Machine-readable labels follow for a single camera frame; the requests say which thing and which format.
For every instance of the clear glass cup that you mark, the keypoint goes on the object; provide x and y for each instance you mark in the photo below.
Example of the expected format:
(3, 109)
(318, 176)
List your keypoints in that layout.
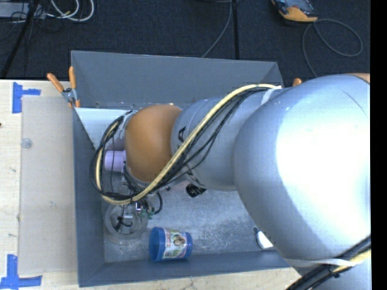
(115, 234)

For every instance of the blue jar with printed label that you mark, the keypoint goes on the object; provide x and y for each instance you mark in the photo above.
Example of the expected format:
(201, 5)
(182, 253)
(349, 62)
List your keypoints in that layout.
(170, 244)

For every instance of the pale wood flat board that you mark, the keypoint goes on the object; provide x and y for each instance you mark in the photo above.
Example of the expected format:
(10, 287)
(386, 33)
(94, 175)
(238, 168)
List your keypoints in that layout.
(45, 177)

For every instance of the white oval thing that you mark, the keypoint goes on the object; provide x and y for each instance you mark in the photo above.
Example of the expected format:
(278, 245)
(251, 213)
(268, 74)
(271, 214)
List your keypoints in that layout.
(262, 240)

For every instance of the grey metal bin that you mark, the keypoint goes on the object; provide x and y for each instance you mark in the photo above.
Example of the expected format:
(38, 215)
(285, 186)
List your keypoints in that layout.
(169, 77)

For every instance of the black cylinder on white bracket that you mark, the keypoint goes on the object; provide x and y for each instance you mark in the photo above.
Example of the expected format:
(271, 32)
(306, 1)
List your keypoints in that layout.
(195, 190)

